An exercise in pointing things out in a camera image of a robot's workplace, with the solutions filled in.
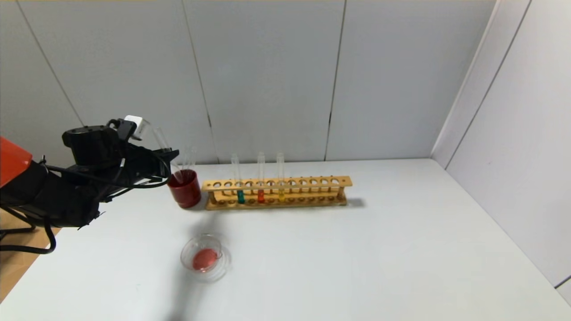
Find dark red cup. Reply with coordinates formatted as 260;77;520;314
166;169;202;209

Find test tube with orange-red liquid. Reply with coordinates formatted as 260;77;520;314
257;152;266;204

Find test tube with yellow liquid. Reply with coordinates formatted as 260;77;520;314
277;153;286;202

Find wooden test tube rack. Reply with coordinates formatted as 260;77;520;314
201;176;353;211

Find clear glass beaker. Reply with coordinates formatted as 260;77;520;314
181;233;232;284

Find black stand legs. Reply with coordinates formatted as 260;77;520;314
0;207;37;235

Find test tube with red pigment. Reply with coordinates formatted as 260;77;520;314
153;124;187;184

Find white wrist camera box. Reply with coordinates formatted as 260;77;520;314
124;115;153;140

